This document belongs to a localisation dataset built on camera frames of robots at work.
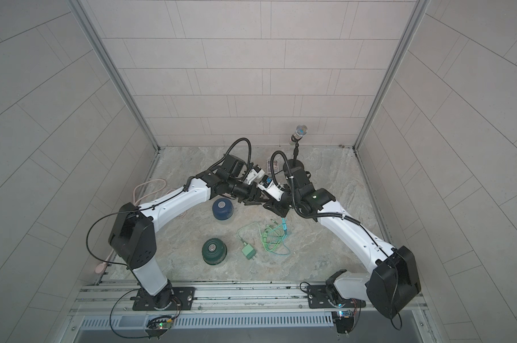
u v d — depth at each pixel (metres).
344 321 0.68
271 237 0.85
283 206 0.67
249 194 0.69
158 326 0.65
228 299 0.72
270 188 0.66
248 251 0.81
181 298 0.70
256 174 0.75
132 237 0.44
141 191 1.01
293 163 1.06
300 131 0.85
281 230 0.75
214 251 0.72
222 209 0.82
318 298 0.71
